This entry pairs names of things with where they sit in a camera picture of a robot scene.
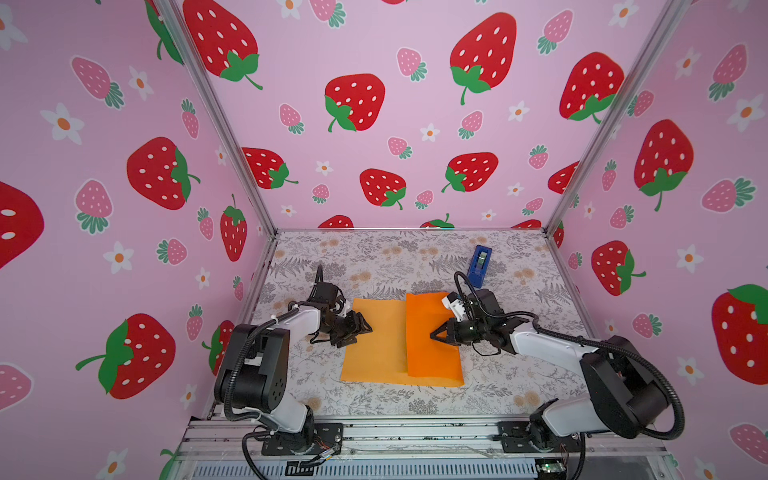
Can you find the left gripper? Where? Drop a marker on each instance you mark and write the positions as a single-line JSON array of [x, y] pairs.
[[355, 326]]

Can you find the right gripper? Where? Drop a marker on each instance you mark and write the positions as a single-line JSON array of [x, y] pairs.
[[449, 336]]

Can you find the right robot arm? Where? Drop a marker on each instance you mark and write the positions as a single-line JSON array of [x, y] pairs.
[[626, 394]]

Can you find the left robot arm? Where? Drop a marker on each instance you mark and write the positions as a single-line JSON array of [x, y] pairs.
[[253, 376]]

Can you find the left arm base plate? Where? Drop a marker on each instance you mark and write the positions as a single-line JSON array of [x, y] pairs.
[[311, 441]]

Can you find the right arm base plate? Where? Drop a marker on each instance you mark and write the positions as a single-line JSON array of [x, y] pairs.
[[533, 438]]

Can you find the aluminium front rail frame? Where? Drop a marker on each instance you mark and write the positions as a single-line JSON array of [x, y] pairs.
[[415, 447]]

